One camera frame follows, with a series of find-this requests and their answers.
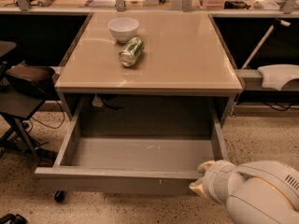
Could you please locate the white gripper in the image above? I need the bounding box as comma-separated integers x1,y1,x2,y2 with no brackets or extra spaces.
189,160,235,204

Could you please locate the grey top drawer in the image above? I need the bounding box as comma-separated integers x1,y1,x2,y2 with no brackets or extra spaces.
36,96,227,195

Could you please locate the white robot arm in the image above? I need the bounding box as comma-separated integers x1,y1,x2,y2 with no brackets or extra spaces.
190,161,299,224

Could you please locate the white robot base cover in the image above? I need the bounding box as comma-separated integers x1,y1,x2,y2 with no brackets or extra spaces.
258,64,299,91

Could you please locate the grey drawer cabinet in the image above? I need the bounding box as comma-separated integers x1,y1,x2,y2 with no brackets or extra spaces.
56,10,242,120

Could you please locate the green soda can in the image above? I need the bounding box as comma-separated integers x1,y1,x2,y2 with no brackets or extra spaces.
119,37,145,67

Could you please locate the white bowl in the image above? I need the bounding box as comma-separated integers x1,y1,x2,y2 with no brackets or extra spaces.
107,18,139,43

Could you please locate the black shoe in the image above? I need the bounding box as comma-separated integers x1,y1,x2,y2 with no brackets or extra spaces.
0,214,27,224

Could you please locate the white stick with black tip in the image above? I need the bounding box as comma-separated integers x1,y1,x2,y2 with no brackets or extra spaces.
242,18,291,69

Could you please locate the black bag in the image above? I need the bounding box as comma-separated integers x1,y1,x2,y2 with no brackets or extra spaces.
5,62,55,98

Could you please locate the black side table stand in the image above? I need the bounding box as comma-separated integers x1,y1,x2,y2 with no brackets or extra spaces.
0,40,67,203

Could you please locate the black floor cable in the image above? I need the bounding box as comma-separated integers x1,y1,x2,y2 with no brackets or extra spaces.
18,100,66,133

